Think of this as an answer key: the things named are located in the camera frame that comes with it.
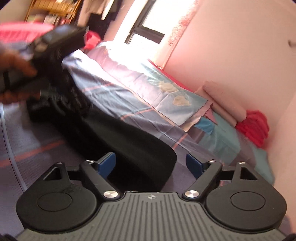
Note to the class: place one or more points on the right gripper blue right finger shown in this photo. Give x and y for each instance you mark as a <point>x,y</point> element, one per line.
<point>206,173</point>

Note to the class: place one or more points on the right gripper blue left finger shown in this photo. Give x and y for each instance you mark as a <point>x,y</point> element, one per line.
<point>94,177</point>

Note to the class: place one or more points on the black knit pants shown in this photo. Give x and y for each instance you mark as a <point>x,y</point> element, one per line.
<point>143,162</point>

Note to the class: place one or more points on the person left hand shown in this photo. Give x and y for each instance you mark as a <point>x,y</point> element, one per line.
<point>11,59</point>

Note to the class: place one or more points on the teal patchwork pillow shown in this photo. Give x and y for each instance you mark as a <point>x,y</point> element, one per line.
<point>230,146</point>

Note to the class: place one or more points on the pink folded cloth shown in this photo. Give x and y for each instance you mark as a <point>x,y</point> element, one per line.
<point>222,102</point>

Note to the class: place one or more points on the red folded towel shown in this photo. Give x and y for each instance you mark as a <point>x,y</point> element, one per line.
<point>255,127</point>

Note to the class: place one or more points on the light blue patterned blanket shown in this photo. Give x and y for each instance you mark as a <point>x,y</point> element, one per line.
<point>136,73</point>

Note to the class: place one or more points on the dark framed window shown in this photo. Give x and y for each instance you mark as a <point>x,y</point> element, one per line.
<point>144,27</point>

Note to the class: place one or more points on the pink lace curtain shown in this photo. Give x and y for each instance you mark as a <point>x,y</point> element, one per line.
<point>183,22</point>

